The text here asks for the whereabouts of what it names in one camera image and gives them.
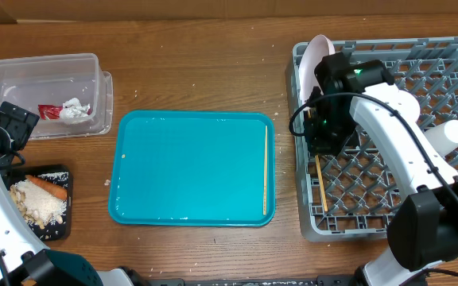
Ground red snack wrapper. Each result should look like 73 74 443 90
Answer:
38 105 63 120

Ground grey plastic dish rack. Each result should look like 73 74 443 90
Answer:
285 37 458 242

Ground white upside-down cup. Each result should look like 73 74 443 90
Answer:
424 120 458 157

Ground teal plastic tray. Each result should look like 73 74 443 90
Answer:
108 110 276 227

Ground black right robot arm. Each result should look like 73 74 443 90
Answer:
302 52 458 285

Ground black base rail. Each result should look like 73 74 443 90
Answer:
147 275 352 286

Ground wooden chopstick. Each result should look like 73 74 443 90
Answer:
314 155 328 213
262 125 268 216

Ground white tissue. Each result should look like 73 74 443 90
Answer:
60 98 91 119

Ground black waste tray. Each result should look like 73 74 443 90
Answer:
6 164 73 242

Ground clear plastic bin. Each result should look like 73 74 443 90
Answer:
0 53 114 140

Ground pile of peanut shells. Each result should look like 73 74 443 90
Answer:
9 185 64 230

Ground pile of white rice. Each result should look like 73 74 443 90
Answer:
14 172 69 227

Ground orange carrot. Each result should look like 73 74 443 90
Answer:
25 175 68 200

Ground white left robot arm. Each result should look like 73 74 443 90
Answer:
0 102 148 286

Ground large white plate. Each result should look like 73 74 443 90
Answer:
299 34 335 104

